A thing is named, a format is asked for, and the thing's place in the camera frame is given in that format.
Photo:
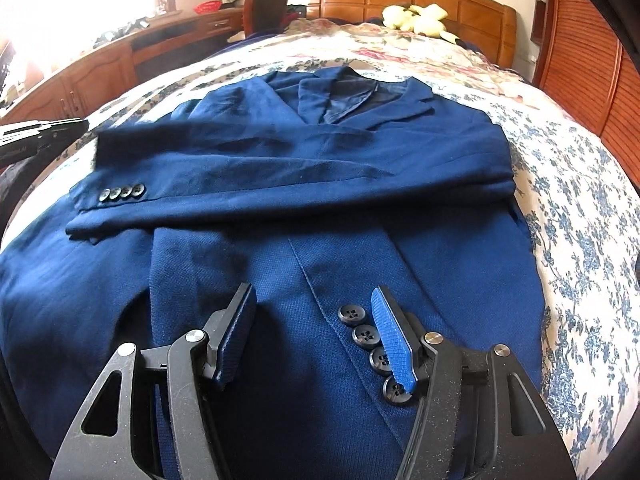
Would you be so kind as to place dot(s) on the dark wooden side shelf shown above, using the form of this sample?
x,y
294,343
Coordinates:
x,y
539,20

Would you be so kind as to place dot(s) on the blue suit jacket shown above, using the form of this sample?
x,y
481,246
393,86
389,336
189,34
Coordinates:
x,y
300,175

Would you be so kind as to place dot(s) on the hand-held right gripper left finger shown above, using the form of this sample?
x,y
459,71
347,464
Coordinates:
x,y
235,345

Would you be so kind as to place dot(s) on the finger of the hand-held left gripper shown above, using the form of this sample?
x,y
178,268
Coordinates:
x,y
60,132

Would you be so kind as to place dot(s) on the wooden desk with cabinets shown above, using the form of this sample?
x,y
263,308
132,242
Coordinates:
x,y
100,70

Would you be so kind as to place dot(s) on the wooden slatted wardrobe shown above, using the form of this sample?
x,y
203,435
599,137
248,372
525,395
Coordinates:
x,y
585,60

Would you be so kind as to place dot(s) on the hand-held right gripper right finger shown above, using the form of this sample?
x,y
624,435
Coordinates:
x,y
395,345

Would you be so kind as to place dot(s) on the black devices on desk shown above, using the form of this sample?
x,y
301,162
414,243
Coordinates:
x,y
125,30

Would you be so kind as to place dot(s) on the wooden chair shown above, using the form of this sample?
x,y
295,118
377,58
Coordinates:
x,y
265,5

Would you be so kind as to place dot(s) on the pink floral quilt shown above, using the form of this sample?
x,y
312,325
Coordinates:
x,y
450,60

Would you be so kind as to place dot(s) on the yellow plush toy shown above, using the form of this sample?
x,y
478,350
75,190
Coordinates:
x,y
425,22

